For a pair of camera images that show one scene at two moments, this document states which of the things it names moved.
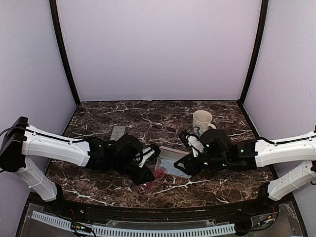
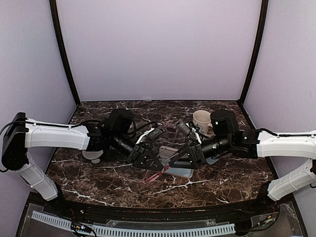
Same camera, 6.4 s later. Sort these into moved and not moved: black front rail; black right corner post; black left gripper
Moved: black left gripper
Not moved: black right corner post; black front rail
